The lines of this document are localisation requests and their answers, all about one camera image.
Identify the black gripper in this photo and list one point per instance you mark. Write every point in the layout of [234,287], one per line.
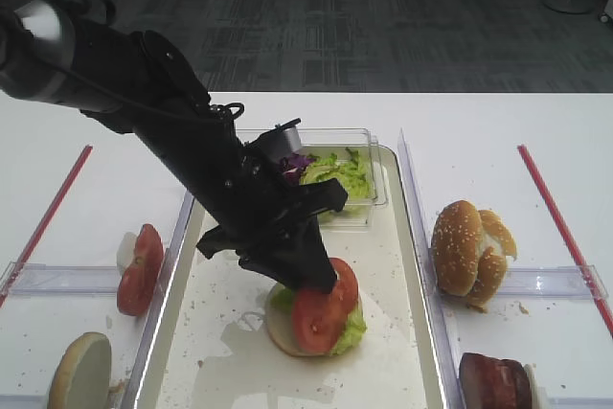
[269,222]

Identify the red tomato slice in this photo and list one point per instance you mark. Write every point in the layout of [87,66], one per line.
[318,319]

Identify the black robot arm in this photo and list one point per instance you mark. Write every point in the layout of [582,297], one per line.
[140,83]

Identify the green lettuce in container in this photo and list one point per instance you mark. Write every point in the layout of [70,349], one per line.
[353,171]

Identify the lettuce leaf on bun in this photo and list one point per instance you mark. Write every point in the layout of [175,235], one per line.
[352,330]

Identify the remaining red tomato slices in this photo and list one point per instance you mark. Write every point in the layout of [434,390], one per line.
[136,288]

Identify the white tomato pusher block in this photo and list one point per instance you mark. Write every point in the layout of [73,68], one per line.
[124,253]

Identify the sliced meat patties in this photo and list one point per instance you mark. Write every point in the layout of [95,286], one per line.
[492,383]

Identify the white meat pusher block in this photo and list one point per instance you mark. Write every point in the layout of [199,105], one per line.
[539,395]

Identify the chopped purple cabbage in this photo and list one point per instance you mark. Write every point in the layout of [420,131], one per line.
[293,166]

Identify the clear plastic container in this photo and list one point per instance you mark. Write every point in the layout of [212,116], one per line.
[322,141]

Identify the bottom bun slice on tray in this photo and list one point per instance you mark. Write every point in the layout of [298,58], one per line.
[282,327]

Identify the sesame bun front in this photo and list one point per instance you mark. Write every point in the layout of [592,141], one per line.
[455,244]

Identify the sesame bun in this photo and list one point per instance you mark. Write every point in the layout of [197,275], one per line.
[455,244]
[499,245]

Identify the white metal tray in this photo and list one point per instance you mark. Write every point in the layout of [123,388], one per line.
[211,349]

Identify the sesame bun back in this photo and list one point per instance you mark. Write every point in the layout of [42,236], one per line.
[499,245]

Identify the left red strip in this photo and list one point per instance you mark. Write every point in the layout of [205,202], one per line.
[48,222]

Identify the red strip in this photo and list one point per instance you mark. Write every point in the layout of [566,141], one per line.
[564,231]
[48,222]

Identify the right red strip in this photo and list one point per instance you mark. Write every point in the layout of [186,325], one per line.
[564,231]

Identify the upright bun slice left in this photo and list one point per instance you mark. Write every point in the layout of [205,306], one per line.
[82,376]

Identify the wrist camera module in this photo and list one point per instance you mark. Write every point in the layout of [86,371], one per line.
[278,142]

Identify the right clear vertical rail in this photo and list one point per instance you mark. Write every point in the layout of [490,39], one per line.
[448,387]

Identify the clear vertical rail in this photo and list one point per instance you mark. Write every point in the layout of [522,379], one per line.
[158,303]
[448,387]

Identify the clear sesame bun holder rail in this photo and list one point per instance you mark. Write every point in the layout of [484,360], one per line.
[570,283]

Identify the left clear vertical rail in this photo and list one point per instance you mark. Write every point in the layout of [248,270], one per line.
[158,303]

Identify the clear tomato holder rail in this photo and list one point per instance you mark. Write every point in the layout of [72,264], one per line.
[36,279]

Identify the clear meat holder rail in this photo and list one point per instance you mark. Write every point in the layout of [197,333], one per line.
[579,403]

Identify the clear bun slice holder rail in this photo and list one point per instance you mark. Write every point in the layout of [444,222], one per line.
[23,402]

